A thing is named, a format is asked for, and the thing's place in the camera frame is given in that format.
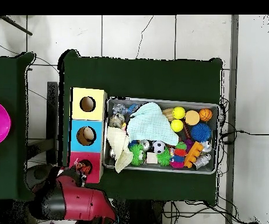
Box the mint green cloth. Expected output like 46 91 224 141
126 101 180 146

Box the cream yellow cloth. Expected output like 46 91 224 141
106 125 134 174

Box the orange striped tiger plush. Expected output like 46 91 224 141
74 158 93 175

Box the wooden box with three holes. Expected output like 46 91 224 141
67 87 108 184

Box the shallow mesh bin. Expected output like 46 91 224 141
102 96 220 175

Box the small soccer ball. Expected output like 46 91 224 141
152 140 166 154

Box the toy hamburger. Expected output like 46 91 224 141
162 107 175 122

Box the plain yellow ball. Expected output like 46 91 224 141
170 119 184 133

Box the dark green table cloth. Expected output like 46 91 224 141
57 49 223 203
0 51 39 202

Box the yellow smiley face ball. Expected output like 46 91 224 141
172 106 186 120

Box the orange foam disc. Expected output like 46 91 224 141
184 110 201 126

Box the orange toy brick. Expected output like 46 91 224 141
183 141 204 169

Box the blue spiky ball with eyes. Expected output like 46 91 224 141
190 122 212 142

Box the small orange basketball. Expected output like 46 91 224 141
198 107 214 123

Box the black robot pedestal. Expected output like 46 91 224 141
115 199 166 224

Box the black power cable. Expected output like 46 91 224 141
220 129 269 144

